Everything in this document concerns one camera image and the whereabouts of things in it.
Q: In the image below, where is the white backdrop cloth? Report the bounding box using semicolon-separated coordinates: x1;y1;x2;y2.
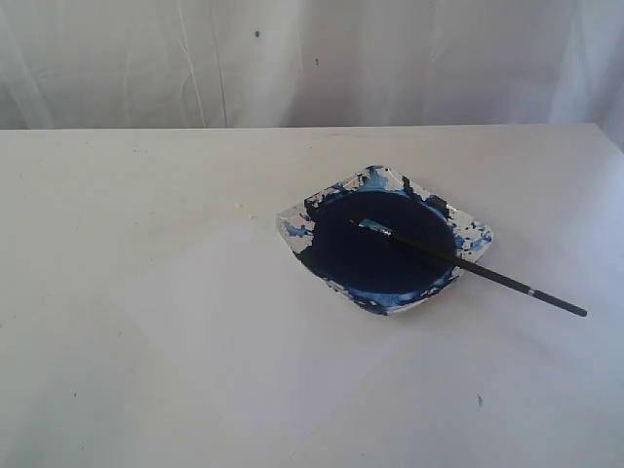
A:
1;1;623;130

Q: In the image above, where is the white paper sheet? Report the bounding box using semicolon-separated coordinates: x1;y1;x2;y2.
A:
114;216;475;467

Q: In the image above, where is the black paintbrush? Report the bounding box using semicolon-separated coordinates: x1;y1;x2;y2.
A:
349;217;588;318

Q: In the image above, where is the white square paint dish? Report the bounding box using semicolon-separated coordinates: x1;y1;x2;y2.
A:
276;165;493;316

